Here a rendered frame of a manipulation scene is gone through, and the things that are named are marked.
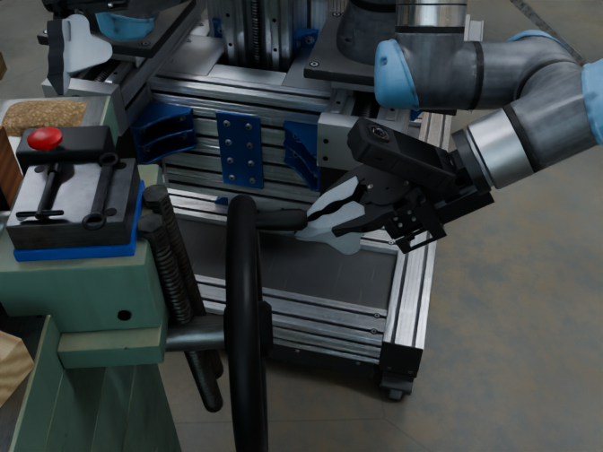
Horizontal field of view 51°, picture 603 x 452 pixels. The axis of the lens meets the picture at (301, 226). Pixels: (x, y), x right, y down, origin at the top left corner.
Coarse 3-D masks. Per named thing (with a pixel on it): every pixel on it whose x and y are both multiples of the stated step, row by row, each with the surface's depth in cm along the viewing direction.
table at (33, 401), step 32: (96, 96) 83; (0, 320) 57; (32, 320) 57; (32, 352) 54; (64, 352) 58; (96, 352) 58; (128, 352) 59; (160, 352) 59; (32, 384) 52; (0, 416) 50; (32, 416) 52; (0, 448) 48; (32, 448) 51
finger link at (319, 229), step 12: (348, 204) 67; (360, 204) 66; (324, 216) 68; (336, 216) 67; (348, 216) 66; (312, 228) 68; (324, 228) 67; (312, 240) 69; (324, 240) 69; (336, 240) 69; (348, 240) 69; (348, 252) 70
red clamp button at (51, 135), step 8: (40, 128) 57; (48, 128) 57; (56, 128) 57; (32, 136) 56; (40, 136) 56; (48, 136) 56; (56, 136) 56; (32, 144) 55; (40, 144) 55; (48, 144) 55; (56, 144) 56
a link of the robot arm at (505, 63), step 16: (528, 32) 71; (544, 32) 72; (496, 48) 67; (512, 48) 67; (528, 48) 67; (544, 48) 67; (560, 48) 67; (496, 64) 67; (512, 64) 67; (528, 64) 66; (544, 64) 64; (576, 64) 64; (496, 80) 67; (512, 80) 67; (480, 96) 68; (496, 96) 68; (512, 96) 68
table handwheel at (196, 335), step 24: (240, 216) 59; (240, 240) 56; (240, 264) 55; (240, 288) 54; (240, 312) 53; (264, 312) 65; (168, 336) 65; (192, 336) 65; (216, 336) 65; (240, 336) 53; (264, 336) 64; (240, 360) 52; (264, 360) 78; (240, 384) 53; (264, 384) 76; (240, 408) 53; (264, 408) 73; (240, 432) 54; (264, 432) 56
